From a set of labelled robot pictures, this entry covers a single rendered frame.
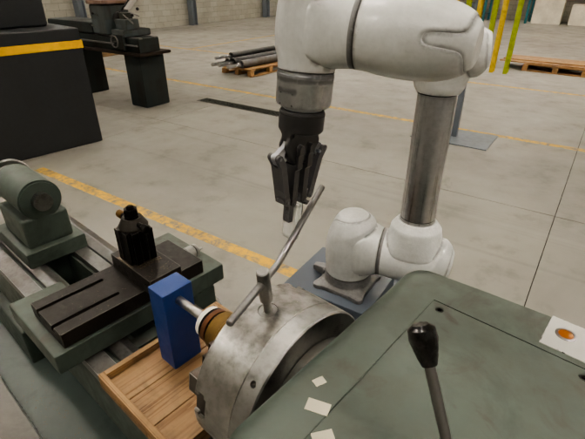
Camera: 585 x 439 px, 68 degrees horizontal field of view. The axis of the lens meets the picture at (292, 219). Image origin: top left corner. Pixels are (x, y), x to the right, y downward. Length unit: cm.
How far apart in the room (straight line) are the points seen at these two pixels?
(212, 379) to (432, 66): 57
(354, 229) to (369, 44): 80
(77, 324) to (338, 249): 76
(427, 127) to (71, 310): 104
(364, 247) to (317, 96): 76
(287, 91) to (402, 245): 76
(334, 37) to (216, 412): 59
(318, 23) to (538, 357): 56
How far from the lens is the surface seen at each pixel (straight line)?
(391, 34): 63
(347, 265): 140
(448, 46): 63
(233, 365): 73
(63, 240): 172
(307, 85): 68
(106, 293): 131
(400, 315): 73
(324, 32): 65
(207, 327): 92
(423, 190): 128
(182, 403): 110
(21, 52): 535
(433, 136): 123
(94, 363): 127
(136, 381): 117
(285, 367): 72
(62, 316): 128
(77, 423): 160
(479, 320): 76
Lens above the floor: 173
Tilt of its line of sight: 29 degrees down
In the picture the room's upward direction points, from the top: straight up
